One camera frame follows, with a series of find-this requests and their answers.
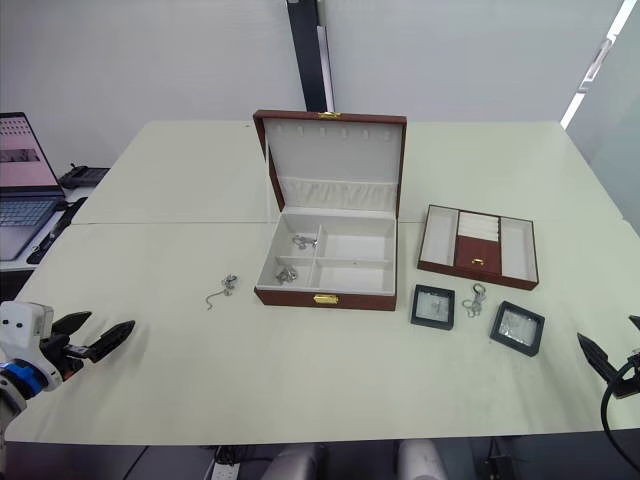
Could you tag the brown jewelry insert tray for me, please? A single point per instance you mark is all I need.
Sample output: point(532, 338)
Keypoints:
point(477, 252)

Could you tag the black desk phone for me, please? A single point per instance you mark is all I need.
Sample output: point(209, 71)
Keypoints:
point(82, 176)

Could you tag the open laptop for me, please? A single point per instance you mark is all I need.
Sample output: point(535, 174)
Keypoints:
point(22, 170)

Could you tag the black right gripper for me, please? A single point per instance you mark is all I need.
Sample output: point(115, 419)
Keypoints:
point(629, 377)

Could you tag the black square display case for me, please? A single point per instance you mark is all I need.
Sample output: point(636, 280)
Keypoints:
point(517, 328)
point(433, 306)

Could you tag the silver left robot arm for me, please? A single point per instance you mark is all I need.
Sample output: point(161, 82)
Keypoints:
point(7, 402)

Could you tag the black wall pillar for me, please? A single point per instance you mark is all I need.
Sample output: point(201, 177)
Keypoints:
point(307, 50)

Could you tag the brown open jewelry box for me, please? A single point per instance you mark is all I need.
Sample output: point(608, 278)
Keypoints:
point(350, 250)

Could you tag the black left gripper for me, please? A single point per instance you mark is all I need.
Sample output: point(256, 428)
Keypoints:
point(62, 352)

